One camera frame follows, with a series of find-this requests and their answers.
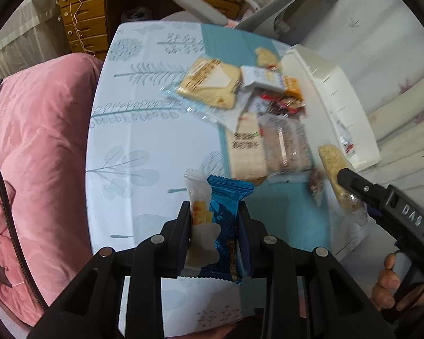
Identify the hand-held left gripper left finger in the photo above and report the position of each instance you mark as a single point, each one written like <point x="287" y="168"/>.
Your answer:
<point x="182" y="233"/>

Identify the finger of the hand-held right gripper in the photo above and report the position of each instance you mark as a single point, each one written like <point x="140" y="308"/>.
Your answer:
<point x="360" y="187"/>

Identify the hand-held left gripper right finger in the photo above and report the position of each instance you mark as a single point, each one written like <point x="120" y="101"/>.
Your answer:
<point x="245" y="247"/>

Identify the blue snack packet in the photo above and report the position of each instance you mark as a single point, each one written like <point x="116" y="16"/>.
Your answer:
<point x="222" y="226"/>

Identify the puffed rice bar packet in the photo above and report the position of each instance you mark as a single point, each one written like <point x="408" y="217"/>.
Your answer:
<point x="334" y="162"/>

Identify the white cheese snack packet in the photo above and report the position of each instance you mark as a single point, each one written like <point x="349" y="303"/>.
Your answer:
<point x="199" y="197"/>

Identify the white plastic storage box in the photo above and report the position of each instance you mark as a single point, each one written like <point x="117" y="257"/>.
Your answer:
<point x="325" y="88"/>

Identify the yellow cake packet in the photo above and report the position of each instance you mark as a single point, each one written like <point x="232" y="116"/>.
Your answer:
<point x="208" y="81"/>

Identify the person's right hand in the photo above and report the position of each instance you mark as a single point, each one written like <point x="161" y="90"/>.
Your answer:
<point x="383" y="286"/>

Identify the small dark snack packet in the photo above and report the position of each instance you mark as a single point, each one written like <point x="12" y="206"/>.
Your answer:
<point x="317" y="185"/>

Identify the white red-trimmed snack packet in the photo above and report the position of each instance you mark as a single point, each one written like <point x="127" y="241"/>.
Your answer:
<point x="348" y="144"/>

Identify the clear pink biscuit packet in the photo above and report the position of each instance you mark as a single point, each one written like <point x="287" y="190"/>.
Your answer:
<point x="286" y="144"/>

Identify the beige biscuit packet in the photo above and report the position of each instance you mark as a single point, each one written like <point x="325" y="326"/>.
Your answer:
<point x="247" y="148"/>

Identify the dark red snack packet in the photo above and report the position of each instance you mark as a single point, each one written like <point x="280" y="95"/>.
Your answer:
<point x="284" y="105"/>

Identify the orange snack packet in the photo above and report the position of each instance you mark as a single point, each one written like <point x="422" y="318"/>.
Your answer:
<point x="292" y="86"/>

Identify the white floral bedding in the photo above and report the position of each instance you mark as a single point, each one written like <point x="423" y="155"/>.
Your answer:
<point x="385" y="42"/>

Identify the small white snack packet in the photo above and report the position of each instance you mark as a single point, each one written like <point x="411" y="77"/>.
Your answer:
<point x="261" y="76"/>

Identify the rice cracker packet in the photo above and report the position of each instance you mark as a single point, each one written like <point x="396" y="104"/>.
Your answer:
<point x="266" y="56"/>

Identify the pink blanket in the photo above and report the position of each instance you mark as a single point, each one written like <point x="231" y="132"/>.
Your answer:
<point x="42" y="141"/>

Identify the grey office chair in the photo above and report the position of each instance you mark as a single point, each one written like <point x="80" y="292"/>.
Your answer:
<point x="268" y="10"/>

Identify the wooden desk with drawers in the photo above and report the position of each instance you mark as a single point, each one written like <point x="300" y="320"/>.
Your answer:
<point x="88" y="10"/>

